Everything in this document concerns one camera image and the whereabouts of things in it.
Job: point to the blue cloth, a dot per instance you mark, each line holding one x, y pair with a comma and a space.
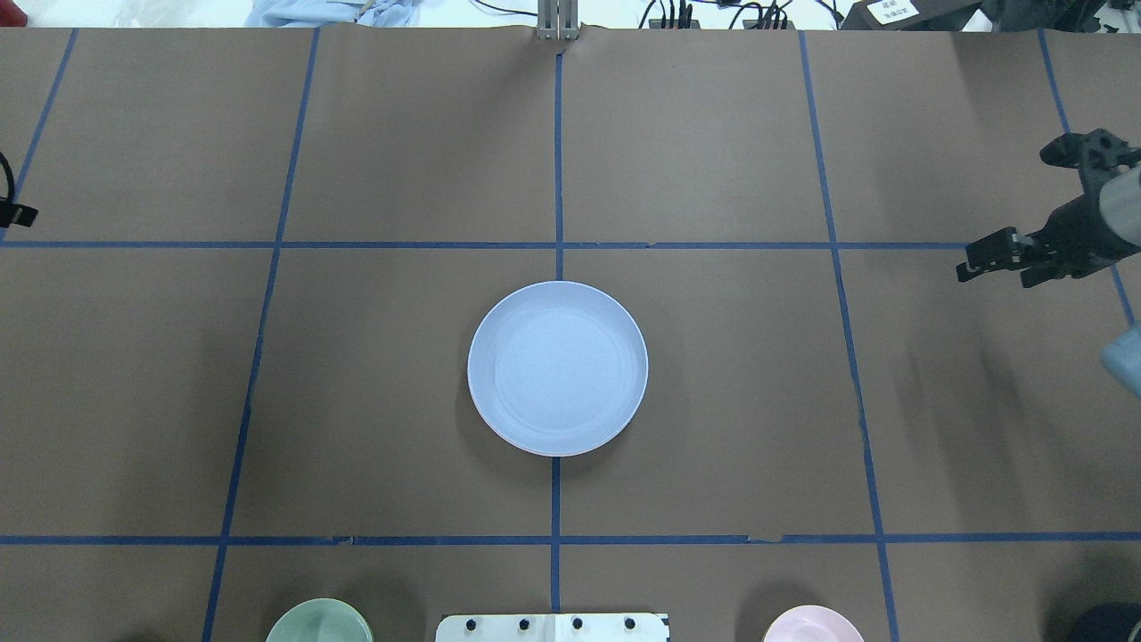
315, 14

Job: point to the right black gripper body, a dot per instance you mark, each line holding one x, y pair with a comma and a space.
1076, 228

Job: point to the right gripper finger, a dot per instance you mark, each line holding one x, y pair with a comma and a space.
1001, 251

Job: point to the green bowl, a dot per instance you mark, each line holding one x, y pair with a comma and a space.
321, 619

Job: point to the black orange electronics module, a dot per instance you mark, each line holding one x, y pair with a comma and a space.
668, 15

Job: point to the dark blue pot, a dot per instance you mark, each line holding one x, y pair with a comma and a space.
1109, 622

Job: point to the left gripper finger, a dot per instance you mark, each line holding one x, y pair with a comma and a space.
18, 214

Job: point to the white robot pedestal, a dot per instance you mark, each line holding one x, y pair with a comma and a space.
555, 627

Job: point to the white label box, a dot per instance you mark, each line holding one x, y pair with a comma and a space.
937, 16

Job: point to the pink bowl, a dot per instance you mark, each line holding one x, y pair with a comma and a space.
811, 623

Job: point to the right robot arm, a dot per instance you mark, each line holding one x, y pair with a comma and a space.
1093, 232

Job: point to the aluminium frame post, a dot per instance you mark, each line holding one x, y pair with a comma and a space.
558, 20

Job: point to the blue plate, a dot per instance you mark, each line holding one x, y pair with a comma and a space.
558, 368

